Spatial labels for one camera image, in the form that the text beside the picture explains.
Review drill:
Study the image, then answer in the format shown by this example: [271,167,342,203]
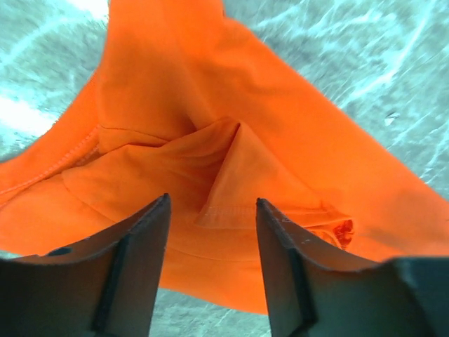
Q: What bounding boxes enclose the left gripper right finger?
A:
[255,197,387,337]

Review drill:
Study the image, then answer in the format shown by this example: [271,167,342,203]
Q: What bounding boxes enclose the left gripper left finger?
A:
[13,194,171,336]

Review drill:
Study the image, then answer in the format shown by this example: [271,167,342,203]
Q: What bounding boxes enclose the orange t shirt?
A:
[1,1,448,314]

